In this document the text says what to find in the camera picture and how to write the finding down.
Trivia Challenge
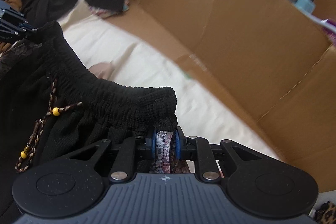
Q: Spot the black floral lined skirt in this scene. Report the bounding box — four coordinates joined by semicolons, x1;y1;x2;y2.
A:
1;22;178;223

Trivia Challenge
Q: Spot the white printed bed sheet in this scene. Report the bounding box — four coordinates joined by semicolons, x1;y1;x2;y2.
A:
58;0;278;159

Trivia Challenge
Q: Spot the brown cardboard box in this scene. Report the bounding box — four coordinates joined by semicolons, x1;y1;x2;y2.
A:
113;0;335;192

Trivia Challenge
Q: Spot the leopard print pillow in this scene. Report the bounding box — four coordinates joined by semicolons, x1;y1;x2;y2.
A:
314;201;336;224

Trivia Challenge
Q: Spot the teal cup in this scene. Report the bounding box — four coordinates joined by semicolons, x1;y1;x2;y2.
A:
294;0;315;14

